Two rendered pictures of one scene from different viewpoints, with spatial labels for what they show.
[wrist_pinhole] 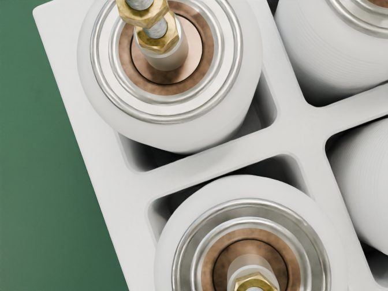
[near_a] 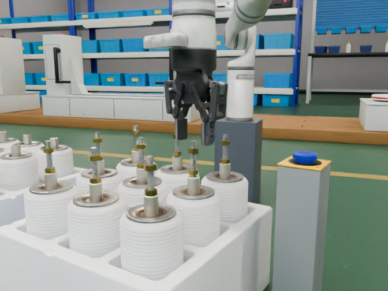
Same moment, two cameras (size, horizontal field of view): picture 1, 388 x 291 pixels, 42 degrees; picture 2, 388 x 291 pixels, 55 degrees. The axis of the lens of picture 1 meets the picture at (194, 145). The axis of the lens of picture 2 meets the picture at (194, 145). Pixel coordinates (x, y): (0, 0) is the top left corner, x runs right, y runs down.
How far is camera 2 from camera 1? 0.59 m
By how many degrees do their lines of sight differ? 84
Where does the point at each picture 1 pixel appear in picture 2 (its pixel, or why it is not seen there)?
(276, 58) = not seen: hidden behind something
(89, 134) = (193, 264)
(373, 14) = (113, 196)
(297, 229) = (175, 190)
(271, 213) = (176, 193)
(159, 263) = (206, 201)
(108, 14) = (150, 220)
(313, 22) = (121, 206)
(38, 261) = not seen: outside the picture
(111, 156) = (195, 258)
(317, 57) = not seen: hidden behind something
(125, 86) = (169, 212)
